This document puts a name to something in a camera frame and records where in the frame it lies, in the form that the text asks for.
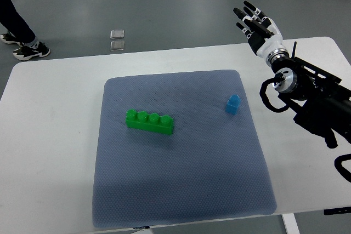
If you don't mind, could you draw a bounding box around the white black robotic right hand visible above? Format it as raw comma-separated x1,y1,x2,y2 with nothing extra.
233,1,288,67

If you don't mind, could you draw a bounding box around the small blue block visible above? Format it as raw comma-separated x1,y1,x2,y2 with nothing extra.
225,94,241,115

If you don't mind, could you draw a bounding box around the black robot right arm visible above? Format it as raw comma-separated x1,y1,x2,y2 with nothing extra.
259,51,350,149

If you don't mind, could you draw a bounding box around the long green block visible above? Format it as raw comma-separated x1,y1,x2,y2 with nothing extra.
125,109,174,135

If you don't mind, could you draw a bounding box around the blue-grey textured mat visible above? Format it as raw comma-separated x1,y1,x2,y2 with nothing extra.
93,70,276,228

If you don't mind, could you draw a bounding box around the upper metal floor plate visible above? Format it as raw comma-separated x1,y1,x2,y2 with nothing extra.
110,29,124,39

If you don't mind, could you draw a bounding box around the white table leg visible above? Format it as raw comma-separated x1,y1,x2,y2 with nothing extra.
281,213,300,234

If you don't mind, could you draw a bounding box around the black table control panel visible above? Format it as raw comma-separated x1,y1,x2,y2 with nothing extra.
324,207,351,215

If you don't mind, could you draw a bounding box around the black white sneaker right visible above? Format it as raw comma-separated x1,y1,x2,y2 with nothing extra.
13,42,50,61

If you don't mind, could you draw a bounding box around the black white sneaker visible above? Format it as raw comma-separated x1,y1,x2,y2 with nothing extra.
1,33,22,47
13,42,50,61

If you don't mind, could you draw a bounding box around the person's dark trouser leg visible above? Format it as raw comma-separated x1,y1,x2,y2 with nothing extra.
1,0,37,44

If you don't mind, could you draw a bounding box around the black white sneaker left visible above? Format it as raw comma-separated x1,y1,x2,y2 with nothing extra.
1,33,22,47

